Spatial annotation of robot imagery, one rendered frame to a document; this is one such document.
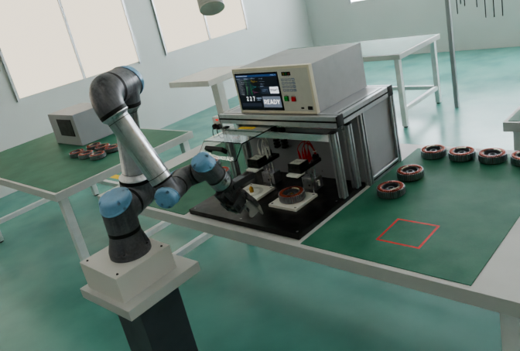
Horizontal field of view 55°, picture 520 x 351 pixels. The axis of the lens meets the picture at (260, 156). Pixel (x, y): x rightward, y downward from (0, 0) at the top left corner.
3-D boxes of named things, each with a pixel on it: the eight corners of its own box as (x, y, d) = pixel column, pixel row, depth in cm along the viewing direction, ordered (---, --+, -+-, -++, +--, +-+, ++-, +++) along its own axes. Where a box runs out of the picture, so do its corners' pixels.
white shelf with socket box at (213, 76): (227, 155, 296) (207, 80, 281) (187, 151, 321) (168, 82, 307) (265, 134, 319) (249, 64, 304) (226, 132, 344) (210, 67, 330)
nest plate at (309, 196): (295, 212, 201) (295, 209, 201) (268, 206, 211) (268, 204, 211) (317, 195, 211) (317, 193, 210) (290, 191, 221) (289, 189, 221)
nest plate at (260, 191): (253, 203, 218) (252, 201, 217) (229, 199, 228) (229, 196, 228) (275, 189, 227) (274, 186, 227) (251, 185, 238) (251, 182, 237)
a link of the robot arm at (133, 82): (114, 216, 186) (90, 72, 165) (134, 198, 199) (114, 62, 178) (144, 219, 183) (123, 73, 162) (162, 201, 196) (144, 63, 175)
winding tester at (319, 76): (317, 114, 201) (308, 64, 194) (241, 113, 231) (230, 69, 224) (367, 86, 226) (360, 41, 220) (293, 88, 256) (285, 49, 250)
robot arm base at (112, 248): (122, 267, 172) (114, 243, 169) (102, 255, 183) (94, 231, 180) (159, 247, 181) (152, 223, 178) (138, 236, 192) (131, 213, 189)
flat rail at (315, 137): (333, 142, 196) (332, 134, 195) (226, 135, 239) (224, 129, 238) (334, 141, 197) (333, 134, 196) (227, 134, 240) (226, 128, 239)
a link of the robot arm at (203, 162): (189, 154, 177) (209, 146, 173) (207, 172, 183) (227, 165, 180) (186, 171, 171) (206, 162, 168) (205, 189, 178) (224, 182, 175)
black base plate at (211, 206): (299, 240, 184) (298, 234, 183) (189, 213, 228) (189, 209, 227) (365, 186, 214) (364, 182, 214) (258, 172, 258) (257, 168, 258)
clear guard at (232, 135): (235, 161, 201) (232, 148, 200) (197, 158, 218) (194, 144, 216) (285, 134, 223) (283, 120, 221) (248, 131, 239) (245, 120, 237)
